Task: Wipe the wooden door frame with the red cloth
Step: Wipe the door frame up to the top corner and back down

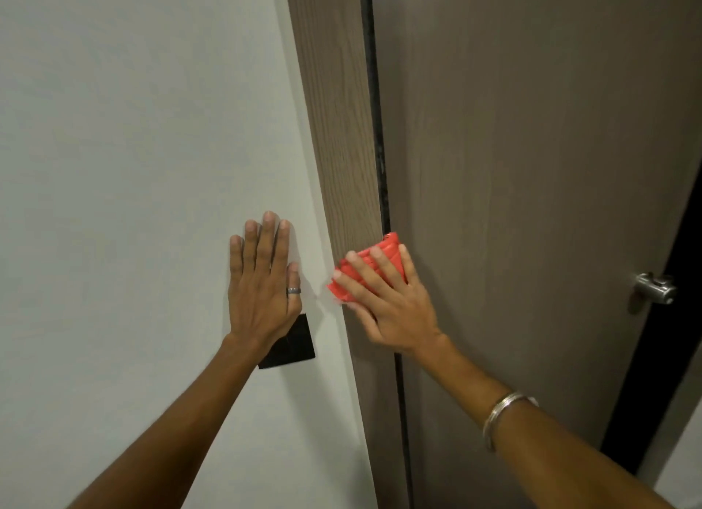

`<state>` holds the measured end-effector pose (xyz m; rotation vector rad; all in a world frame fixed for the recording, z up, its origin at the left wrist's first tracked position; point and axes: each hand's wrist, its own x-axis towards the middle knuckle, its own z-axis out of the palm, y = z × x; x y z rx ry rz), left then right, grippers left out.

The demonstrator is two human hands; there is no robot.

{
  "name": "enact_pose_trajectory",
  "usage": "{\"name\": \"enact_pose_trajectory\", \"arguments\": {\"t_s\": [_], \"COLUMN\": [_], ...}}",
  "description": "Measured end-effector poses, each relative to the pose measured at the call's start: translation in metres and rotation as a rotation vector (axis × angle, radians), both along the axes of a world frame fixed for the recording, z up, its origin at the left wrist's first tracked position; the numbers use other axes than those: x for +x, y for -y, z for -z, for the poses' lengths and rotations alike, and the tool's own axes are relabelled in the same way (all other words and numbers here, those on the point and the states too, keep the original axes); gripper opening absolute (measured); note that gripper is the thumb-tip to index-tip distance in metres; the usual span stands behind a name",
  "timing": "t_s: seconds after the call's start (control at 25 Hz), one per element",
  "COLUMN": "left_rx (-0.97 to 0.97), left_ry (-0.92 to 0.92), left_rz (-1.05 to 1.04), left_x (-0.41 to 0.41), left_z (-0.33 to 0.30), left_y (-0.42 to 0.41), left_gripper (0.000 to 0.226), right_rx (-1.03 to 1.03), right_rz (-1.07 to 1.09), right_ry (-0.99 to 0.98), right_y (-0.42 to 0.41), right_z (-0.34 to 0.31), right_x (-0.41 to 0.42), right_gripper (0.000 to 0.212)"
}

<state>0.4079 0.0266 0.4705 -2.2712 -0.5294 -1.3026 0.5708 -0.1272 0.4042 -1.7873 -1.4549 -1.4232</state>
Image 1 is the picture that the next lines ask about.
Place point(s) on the person's left little finger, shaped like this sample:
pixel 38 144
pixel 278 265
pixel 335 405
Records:
pixel 235 259

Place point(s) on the person's right thumb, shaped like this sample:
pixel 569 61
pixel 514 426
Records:
pixel 366 323

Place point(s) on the person's left thumb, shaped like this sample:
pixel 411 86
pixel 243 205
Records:
pixel 295 284

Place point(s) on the red cleaning cloth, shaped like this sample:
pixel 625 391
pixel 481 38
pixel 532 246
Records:
pixel 386 248

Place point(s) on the person's right middle finger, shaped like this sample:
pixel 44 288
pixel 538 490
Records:
pixel 368 275

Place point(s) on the person's right hand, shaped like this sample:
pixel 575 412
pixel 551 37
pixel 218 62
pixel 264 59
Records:
pixel 403 317

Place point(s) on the black wall switch plate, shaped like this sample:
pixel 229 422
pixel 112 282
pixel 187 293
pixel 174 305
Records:
pixel 293 347

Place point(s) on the person's left middle finger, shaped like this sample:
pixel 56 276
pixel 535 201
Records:
pixel 267 243

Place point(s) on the person's right forearm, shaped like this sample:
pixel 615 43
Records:
pixel 537 448

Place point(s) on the person's left hand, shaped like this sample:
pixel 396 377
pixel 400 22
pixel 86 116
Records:
pixel 262 306

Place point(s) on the brown wooden door frame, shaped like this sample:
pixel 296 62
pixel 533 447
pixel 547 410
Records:
pixel 340 114

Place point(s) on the person's right little finger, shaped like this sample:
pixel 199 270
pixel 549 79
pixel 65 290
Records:
pixel 411 267

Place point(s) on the person's left forearm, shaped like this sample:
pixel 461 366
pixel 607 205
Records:
pixel 181 426

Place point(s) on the brown wooden door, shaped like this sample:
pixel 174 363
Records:
pixel 521 169

